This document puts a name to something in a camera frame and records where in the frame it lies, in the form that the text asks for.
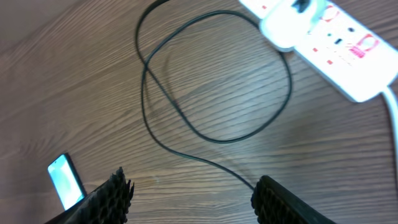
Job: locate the white charger plug adapter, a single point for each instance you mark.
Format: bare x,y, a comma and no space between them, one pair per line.
289,22

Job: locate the white power strip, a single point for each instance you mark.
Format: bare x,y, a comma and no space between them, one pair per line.
354,59

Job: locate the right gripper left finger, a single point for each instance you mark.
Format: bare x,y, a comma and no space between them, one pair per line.
107,204

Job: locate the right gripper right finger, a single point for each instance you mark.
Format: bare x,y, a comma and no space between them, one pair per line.
274,204

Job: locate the Galaxy smartphone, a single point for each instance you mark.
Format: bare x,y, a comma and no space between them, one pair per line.
66,181

